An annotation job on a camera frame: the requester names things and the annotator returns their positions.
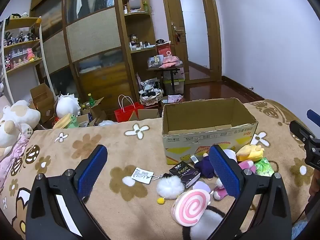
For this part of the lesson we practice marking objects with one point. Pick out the wooden door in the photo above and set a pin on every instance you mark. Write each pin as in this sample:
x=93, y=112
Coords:
x=172, y=10

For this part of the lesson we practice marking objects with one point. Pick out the wicker basket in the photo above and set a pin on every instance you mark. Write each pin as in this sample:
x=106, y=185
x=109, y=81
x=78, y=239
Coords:
x=150, y=99

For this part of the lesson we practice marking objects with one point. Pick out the pink packets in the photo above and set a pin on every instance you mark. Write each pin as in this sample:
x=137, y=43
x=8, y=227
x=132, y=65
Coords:
x=171, y=61

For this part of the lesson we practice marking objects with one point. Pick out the clear plastic storage box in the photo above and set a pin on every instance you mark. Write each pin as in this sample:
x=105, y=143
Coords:
x=176, y=82

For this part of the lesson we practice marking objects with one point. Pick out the row of dark figurines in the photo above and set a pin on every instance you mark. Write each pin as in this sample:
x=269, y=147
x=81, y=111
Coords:
x=20, y=37

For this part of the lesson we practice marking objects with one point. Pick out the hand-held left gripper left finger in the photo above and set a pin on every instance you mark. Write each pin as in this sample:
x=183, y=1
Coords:
x=92, y=170

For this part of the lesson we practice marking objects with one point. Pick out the red box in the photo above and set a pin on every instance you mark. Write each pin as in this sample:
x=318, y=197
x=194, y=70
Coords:
x=165, y=50

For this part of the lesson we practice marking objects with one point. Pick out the floor cardboard box with bottles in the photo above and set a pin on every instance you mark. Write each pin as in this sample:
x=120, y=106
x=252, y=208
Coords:
x=97, y=113

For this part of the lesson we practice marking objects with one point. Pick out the green bottle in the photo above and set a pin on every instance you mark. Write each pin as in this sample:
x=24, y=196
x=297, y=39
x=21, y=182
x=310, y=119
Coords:
x=91, y=100

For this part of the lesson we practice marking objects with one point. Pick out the pink plush toy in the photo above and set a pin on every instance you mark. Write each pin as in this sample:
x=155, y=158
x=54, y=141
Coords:
x=246, y=166

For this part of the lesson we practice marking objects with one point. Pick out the red paper bag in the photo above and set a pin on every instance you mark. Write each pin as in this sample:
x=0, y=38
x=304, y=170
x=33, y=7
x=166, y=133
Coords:
x=126, y=112

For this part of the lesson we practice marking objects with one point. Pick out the light purple soft pad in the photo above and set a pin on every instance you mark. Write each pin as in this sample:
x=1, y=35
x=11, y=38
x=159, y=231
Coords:
x=201, y=186

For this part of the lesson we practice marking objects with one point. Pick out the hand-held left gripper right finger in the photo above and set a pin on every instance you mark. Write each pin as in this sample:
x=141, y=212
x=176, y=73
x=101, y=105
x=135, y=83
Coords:
x=223, y=172

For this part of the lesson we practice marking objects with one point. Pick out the green packet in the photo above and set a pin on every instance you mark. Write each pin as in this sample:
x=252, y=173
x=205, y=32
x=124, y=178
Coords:
x=265, y=167

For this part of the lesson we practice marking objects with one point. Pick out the pink floor bag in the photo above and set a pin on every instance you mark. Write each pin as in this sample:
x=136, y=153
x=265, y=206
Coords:
x=175, y=98

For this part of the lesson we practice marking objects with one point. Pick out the pink figurine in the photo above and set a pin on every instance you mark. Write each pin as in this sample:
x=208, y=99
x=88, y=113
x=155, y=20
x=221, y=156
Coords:
x=30, y=54

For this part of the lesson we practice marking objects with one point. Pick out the large white plush dog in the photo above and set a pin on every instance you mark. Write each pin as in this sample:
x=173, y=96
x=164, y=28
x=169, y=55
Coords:
x=15, y=115

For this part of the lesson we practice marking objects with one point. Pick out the white round plush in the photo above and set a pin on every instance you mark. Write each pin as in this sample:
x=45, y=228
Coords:
x=66, y=106

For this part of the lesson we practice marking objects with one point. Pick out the small side table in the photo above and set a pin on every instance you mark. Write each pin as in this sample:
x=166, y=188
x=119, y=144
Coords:
x=165, y=68

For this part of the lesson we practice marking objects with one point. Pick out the white figurine shelf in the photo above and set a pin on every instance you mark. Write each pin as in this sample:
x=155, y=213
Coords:
x=25, y=65

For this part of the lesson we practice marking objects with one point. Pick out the yellow plush toy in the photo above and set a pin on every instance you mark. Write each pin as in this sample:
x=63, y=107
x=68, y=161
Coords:
x=250, y=152

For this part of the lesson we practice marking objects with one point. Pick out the pink cloth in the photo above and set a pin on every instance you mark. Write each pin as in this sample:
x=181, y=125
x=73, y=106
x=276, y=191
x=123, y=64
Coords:
x=12, y=155

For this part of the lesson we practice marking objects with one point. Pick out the small picture frame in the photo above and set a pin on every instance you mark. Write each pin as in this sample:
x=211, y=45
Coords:
x=135, y=3

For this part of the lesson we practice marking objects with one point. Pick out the pink swirl plush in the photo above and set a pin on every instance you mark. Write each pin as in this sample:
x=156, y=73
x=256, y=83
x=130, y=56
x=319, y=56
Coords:
x=191, y=207

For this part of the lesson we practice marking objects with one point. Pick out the wooden wardrobe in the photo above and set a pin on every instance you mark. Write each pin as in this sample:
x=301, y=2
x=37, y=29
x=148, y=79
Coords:
x=95, y=42

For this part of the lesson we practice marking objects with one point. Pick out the black face box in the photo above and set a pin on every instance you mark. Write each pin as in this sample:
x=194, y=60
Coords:
x=185, y=176

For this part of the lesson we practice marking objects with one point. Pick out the brown flower blanket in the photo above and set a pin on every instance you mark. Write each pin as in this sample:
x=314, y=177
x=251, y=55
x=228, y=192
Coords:
x=112, y=142

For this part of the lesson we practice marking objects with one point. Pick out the yellow round toy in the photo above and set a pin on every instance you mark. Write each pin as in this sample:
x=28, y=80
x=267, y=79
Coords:
x=61, y=122

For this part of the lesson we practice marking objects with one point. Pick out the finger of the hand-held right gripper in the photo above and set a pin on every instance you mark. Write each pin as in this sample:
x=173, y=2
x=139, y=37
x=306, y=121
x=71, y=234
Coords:
x=300, y=129
x=313, y=115

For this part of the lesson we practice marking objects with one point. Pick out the purple and white plush toy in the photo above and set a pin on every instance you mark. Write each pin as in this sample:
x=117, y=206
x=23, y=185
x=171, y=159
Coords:
x=205, y=167

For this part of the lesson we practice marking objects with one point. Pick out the green frog plush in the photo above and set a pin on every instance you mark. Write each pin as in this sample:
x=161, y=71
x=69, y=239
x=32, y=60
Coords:
x=73, y=120

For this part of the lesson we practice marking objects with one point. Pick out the floor cardboard box with flaps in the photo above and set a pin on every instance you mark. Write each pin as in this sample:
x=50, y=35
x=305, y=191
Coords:
x=41, y=97

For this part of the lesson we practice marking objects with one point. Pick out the zebra striped plush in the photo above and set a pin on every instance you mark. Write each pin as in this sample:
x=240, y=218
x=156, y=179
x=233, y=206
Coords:
x=150, y=85

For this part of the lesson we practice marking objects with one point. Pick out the person's right hand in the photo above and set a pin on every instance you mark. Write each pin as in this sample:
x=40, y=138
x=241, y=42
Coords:
x=315, y=183

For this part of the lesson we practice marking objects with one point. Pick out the flat cardboard piece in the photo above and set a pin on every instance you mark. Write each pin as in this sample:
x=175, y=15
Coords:
x=147, y=114

